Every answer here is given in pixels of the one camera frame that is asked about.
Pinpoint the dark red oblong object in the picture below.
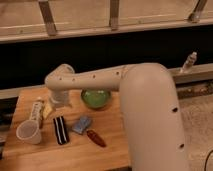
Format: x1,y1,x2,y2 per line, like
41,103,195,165
86,130,106,147

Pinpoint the black white striped eraser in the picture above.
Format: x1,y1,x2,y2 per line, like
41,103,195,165
53,116,69,145

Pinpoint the wooden board table top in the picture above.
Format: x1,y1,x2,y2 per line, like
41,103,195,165
0,88,130,171

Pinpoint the blue sponge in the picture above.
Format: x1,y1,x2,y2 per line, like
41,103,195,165
72,116,92,134

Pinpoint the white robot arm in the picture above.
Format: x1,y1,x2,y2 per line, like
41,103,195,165
45,63,189,171

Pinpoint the right metal bracket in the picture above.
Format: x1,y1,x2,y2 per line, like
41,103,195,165
188,0,207,23

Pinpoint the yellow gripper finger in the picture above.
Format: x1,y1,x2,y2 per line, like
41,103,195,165
43,102,55,119

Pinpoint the metal bracket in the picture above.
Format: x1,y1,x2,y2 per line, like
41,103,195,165
188,0,207,23
109,0,119,31
38,0,57,36

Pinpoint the green ceramic bowl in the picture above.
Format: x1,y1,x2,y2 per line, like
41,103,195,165
81,90,111,109

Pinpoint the middle metal bracket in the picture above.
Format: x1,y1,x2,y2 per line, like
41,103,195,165
109,0,119,31

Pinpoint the white tube bottle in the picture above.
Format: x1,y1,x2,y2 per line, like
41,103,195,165
29,97,44,127

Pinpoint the white ceramic cup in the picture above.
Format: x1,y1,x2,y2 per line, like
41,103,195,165
16,120,42,144

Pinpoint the small bottle in background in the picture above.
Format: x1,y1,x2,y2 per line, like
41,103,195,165
180,52,197,73

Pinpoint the left metal bracket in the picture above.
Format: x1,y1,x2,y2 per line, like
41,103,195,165
38,0,57,36

